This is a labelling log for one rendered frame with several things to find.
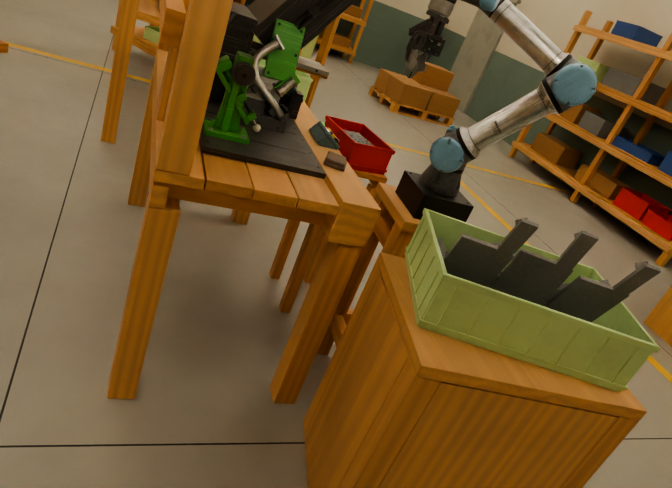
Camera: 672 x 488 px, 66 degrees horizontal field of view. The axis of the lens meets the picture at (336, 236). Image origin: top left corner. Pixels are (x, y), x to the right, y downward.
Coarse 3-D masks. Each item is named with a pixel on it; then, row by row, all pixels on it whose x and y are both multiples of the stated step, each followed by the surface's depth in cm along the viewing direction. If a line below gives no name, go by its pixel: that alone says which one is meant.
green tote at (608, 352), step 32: (448, 224) 166; (416, 256) 157; (544, 256) 170; (416, 288) 146; (448, 288) 130; (480, 288) 129; (416, 320) 137; (448, 320) 134; (480, 320) 134; (512, 320) 133; (544, 320) 133; (576, 320) 132; (608, 320) 156; (512, 352) 137; (544, 352) 137; (576, 352) 137; (608, 352) 137; (640, 352) 136; (608, 384) 141
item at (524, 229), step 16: (528, 224) 126; (464, 240) 135; (480, 240) 135; (512, 240) 131; (448, 256) 140; (464, 256) 139; (480, 256) 138; (496, 256) 136; (512, 256) 135; (448, 272) 145; (464, 272) 144; (480, 272) 142; (496, 272) 141
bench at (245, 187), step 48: (144, 144) 276; (144, 192) 290; (192, 192) 155; (240, 192) 151; (288, 192) 158; (144, 240) 150; (144, 288) 159; (336, 288) 180; (144, 336) 168; (288, 384) 199
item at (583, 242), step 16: (576, 240) 131; (592, 240) 130; (528, 256) 137; (560, 256) 136; (576, 256) 134; (512, 272) 141; (528, 272) 140; (544, 272) 139; (560, 272) 138; (496, 288) 146; (512, 288) 145; (528, 288) 144; (544, 288) 142
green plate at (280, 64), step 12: (276, 24) 192; (288, 24) 193; (288, 36) 194; (300, 36) 196; (288, 48) 196; (300, 48) 197; (276, 60) 195; (288, 60) 197; (264, 72) 195; (276, 72) 197; (288, 72) 198
